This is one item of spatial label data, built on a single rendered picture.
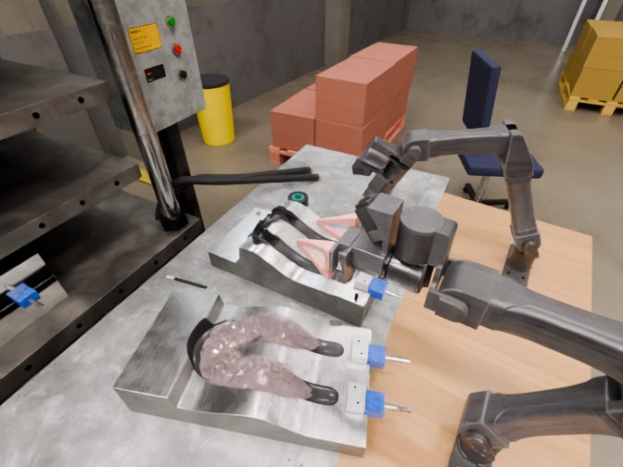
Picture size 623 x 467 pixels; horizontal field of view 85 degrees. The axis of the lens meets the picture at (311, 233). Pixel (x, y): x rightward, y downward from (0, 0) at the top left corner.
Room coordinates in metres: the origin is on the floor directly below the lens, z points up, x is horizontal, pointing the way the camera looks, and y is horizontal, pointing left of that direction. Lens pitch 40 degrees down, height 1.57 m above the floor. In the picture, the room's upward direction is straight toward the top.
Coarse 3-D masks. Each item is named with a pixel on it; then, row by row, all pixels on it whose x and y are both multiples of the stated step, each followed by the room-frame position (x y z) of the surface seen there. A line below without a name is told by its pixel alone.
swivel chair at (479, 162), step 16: (480, 64) 2.24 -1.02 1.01; (496, 64) 2.08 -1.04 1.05; (480, 80) 2.19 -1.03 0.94; (496, 80) 2.05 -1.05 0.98; (480, 96) 2.14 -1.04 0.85; (464, 112) 2.41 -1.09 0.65; (480, 112) 2.09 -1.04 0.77; (464, 160) 2.00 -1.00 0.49; (480, 160) 1.97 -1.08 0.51; (496, 160) 1.97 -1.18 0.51; (496, 176) 1.88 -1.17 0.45; (464, 192) 2.37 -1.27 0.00; (480, 192) 2.08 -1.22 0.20
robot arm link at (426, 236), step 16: (416, 208) 0.38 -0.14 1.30; (400, 224) 0.35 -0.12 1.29; (416, 224) 0.34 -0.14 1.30; (432, 224) 0.34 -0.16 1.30; (448, 224) 0.34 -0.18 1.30; (400, 240) 0.34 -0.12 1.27; (416, 240) 0.33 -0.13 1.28; (432, 240) 0.33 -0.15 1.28; (448, 240) 0.32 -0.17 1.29; (400, 256) 0.34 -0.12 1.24; (416, 256) 0.33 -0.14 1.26; (432, 256) 0.33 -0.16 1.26; (448, 256) 0.34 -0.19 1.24; (432, 288) 0.30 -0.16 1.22; (432, 304) 0.29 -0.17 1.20; (448, 304) 0.28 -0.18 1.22; (464, 304) 0.28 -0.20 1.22; (448, 320) 0.28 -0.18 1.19
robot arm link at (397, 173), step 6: (390, 156) 0.83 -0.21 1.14; (390, 162) 0.82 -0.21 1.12; (396, 162) 0.81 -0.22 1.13; (384, 168) 0.84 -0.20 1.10; (390, 168) 0.81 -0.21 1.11; (396, 168) 0.80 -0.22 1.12; (402, 168) 0.80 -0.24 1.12; (408, 168) 0.81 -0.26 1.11; (390, 174) 0.81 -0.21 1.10; (396, 174) 0.80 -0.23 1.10; (402, 174) 0.80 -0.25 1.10; (390, 180) 0.81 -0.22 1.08; (396, 180) 0.81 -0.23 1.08
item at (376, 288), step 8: (360, 272) 0.61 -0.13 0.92; (360, 280) 0.59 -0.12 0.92; (368, 280) 0.59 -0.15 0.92; (376, 280) 0.60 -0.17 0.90; (360, 288) 0.58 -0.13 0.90; (368, 288) 0.57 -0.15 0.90; (376, 288) 0.57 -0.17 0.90; (384, 288) 0.57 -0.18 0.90; (376, 296) 0.56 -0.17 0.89; (392, 296) 0.56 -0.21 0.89; (400, 296) 0.55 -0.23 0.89
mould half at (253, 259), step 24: (264, 216) 0.93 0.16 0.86; (312, 216) 0.86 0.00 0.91; (240, 240) 0.81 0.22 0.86; (288, 240) 0.74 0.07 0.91; (336, 240) 0.78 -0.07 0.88; (216, 264) 0.74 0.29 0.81; (240, 264) 0.70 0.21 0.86; (264, 264) 0.66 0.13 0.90; (288, 264) 0.67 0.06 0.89; (288, 288) 0.62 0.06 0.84; (312, 288) 0.59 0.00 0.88; (336, 288) 0.58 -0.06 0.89; (336, 312) 0.56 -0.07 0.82; (360, 312) 0.53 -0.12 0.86
